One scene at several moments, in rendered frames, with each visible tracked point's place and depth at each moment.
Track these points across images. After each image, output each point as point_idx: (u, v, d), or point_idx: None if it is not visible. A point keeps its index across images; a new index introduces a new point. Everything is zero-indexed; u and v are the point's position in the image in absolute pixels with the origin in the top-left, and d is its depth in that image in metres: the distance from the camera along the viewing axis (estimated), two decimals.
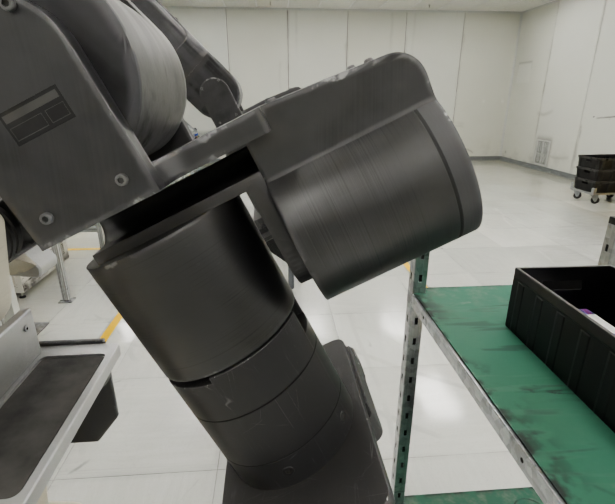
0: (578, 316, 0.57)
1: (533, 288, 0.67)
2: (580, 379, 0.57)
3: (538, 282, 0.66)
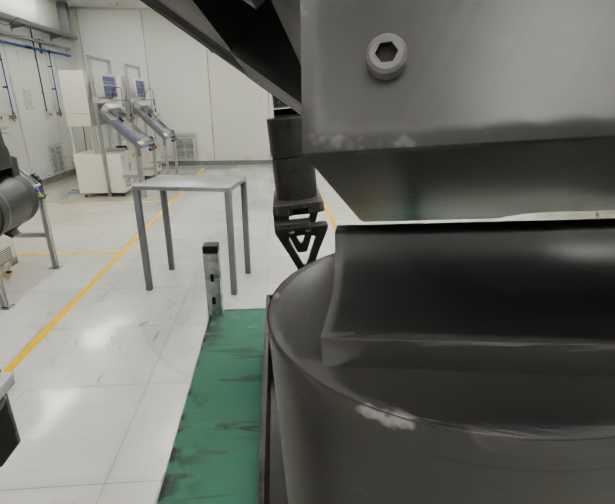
0: (263, 352, 0.56)
1: None
2: None
3: (266, 312, 0.65)
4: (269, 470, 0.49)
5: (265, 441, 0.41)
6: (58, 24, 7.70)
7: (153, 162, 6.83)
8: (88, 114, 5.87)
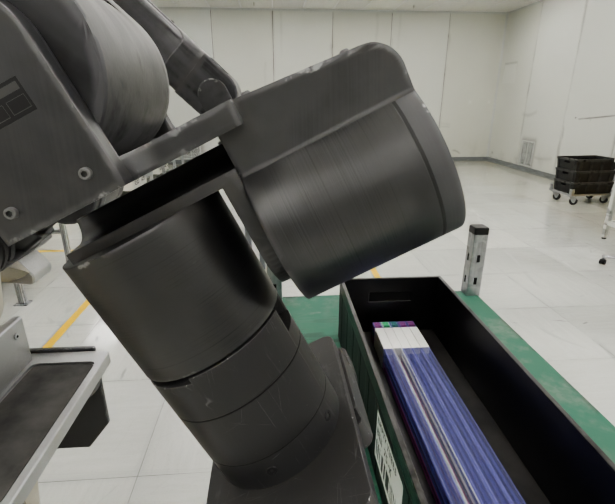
0: (357, 331, 0.56)
1: (345, 300, 0.66)
2: None
3: (347, 295, 0.65)
4: None
5: (393, 413, 0.41)
6: None
7: None
8: None
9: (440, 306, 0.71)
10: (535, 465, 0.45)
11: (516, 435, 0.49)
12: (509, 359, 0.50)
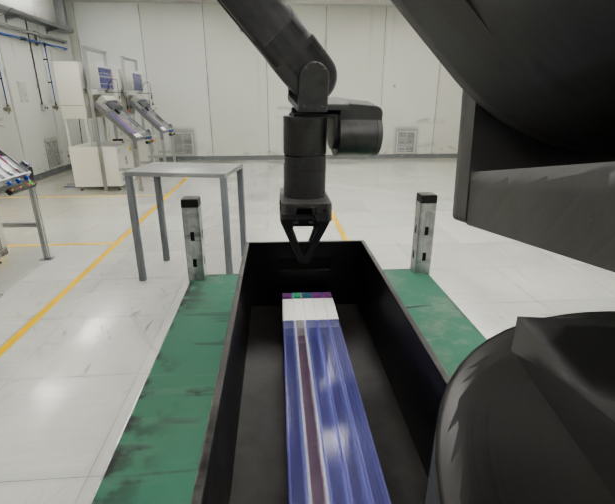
0: (235, 295, 0.46)
1: None
2: None
3: (243, 257, 0.55)
4: (236, 434, 0.39)
5: (222, 385, 0.30)
6: (54, 17, 7.60)
7: (150, 156, 6.73)
8: (84, 106, 5.77)
9: (362, 275, 0.60)
10: (427, 458, 0.35)
11: (413, 420, 0.38)
12: (408, 325, 0.39)
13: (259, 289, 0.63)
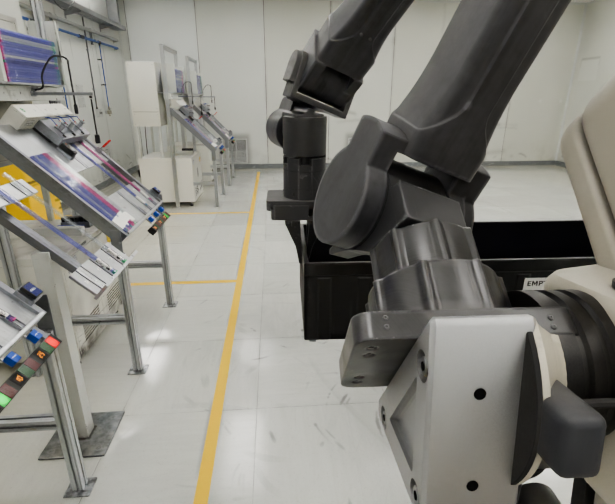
0: None
1: (350, 271, 0.54)
2: None
3: (354, 261, 0.54)
4: None
5: (552, 257, 0.55)
6: (106, 13, 6.94)
7: (220, 167, 6.06)
8: (158, 112, 5.10)
9: (318, 249, 0.70)
10: None
11: None
12: None
13: (303, 310, 0.58)
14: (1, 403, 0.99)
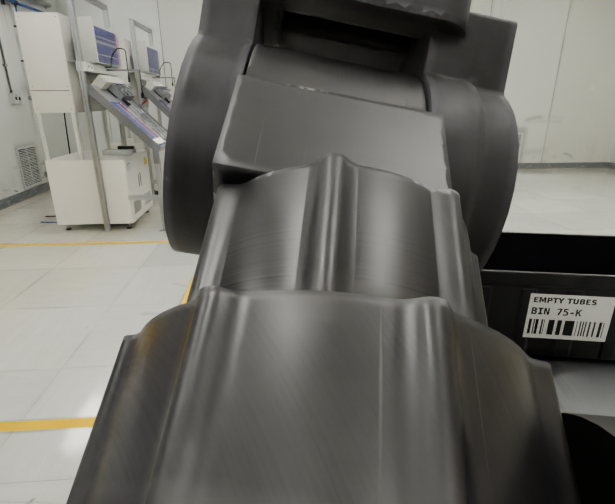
0: None
1: None
2: None
3: None
4: None
5: (564, 273, 0.50)
6: None
7: None
8: (70, 91, 3.40)
9: None
10: None
11: None
12: None
13: None
14: None
